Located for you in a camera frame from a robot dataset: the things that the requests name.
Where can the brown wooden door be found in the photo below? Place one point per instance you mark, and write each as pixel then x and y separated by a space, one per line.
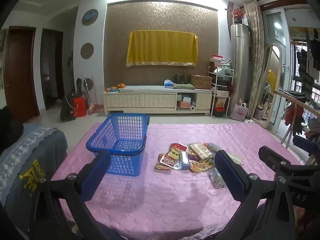
pixel 20 75

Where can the dark cloth with yellow print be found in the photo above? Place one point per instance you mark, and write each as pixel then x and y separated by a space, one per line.
pixel 37 160

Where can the broom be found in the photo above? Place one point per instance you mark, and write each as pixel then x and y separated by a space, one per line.
pixel 93 105

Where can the red and white box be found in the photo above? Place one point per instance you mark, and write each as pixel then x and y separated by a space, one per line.
pixel 218 58

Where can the pile of mixed snacks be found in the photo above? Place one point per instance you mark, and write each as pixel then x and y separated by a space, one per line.
pixel 175 155

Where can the blue and white box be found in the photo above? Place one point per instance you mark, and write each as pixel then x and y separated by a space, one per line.
pixel 186 98

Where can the yellow cloth cover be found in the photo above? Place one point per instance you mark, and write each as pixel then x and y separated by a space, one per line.
pixel 162 47

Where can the black bag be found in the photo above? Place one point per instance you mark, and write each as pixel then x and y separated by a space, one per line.
pixel 67 110

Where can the red bucket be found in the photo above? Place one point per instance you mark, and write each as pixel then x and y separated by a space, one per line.
pixel 80 107

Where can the grey lace cloth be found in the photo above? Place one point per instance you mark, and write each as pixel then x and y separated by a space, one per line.
pixel 15 152

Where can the blue wall plate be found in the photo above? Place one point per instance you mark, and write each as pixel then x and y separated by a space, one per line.
pixel 90 17

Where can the blue tissue box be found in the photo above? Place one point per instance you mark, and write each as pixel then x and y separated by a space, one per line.
pixel 168 83

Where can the brown cardboard box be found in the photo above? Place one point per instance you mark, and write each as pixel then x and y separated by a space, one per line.
pixel 201 82

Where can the blue plastic basket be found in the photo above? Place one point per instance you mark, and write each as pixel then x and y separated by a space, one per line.
pixel 120 135

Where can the patterned curtain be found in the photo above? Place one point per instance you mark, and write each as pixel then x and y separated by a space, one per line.
pixel 256 55

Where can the glass balcony door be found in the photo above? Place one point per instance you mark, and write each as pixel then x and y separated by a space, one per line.
pixel 276 42

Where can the standing arched mirror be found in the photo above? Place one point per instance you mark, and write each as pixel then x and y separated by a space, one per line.
pixel 271 85

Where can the clothes drying rack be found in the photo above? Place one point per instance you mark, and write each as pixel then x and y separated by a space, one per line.
pixel 297 102

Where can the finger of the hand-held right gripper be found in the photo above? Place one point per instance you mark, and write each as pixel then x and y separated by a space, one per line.
pixel 273 161

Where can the red and yellow gift bag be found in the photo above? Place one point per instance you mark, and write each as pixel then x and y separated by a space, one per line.
pixel 221 106

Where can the white paper roll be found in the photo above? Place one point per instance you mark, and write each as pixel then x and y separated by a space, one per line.
pixel 192 107

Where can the round brown wall disc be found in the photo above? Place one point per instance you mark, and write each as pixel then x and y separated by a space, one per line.
pixel 87 51

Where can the cream tv cabinet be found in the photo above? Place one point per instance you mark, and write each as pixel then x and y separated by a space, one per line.
pixel 150 100

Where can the pink bag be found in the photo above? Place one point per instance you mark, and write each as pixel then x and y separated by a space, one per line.
pixel 239 112

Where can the red flower vase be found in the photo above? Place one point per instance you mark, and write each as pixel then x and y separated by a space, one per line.
pixel 237 13

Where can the orange box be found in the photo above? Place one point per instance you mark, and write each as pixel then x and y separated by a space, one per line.
pixel 185 105

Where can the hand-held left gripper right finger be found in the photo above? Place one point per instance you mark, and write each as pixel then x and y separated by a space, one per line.
pixel 228 177

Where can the hanging dark clothes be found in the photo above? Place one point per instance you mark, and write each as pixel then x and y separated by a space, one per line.
pixel 306 62

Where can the folded green cloth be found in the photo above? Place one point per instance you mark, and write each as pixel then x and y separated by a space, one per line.
pixel 183 86

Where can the standing air conditioner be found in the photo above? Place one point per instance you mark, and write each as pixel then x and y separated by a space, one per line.
pixel 240 62

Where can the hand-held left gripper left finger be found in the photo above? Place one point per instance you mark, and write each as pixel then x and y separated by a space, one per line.
pixel 96 175

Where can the yellow snack packet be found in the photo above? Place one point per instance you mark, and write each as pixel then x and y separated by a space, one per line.
pixel 200 167

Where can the white metal rack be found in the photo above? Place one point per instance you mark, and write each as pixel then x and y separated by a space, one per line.
pixel 232 80

